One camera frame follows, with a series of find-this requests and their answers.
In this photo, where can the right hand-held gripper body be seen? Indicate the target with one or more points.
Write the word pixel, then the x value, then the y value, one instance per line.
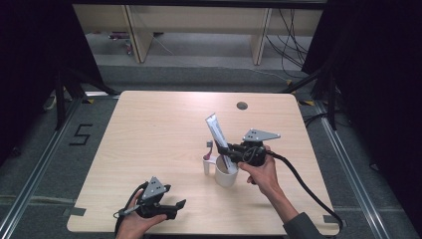
pixel 253 152

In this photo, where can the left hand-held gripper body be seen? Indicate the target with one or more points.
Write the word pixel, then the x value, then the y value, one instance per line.
pixel 154 191

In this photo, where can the white purple toothpaste tube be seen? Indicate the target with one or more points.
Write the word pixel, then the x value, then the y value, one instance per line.
pixel 216 129

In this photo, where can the white cup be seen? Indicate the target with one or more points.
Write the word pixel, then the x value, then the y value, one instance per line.
pixel 225 179

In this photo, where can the person's right hand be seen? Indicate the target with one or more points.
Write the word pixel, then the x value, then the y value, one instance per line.
pixel 265 176

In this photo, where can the person's left hand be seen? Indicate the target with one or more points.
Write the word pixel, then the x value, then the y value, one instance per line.
pixel 134 225

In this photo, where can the yellow black tape piece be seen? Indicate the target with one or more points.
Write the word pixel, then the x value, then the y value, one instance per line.
pixel 88 101
pixel 306 103

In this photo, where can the grey tape strip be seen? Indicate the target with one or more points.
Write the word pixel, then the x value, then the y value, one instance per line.
pixel 330 219
pixel 74 211

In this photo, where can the black tape floor mark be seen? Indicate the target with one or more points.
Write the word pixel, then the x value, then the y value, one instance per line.
pixel 81 134

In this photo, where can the black metal stand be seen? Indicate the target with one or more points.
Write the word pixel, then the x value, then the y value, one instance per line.
pixel 331 99
pixel 60 99

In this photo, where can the beige wooden desk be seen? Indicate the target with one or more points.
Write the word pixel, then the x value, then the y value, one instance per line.
pixel 199 20

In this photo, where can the small colourful items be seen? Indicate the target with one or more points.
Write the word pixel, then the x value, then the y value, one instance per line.
pixel 126 43

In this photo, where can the black curtain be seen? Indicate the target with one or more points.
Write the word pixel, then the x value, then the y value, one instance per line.
pixel 381 83
pixel 30 66

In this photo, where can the aluminium floor rail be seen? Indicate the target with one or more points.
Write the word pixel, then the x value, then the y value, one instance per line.
pixel 351 172
pixel 40 162

